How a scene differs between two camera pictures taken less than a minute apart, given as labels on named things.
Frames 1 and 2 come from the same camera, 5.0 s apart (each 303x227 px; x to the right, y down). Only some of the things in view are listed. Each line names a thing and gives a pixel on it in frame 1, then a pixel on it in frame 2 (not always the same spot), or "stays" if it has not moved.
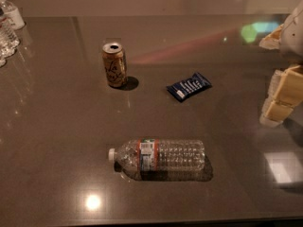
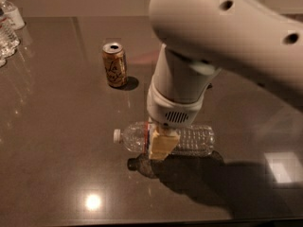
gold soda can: (115, 61) stays
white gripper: (294, 37) -> (167, 111)
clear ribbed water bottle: (8, 41) stays
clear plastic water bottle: (146, 155) -> (192, 140)
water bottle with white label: (10, 12) stays
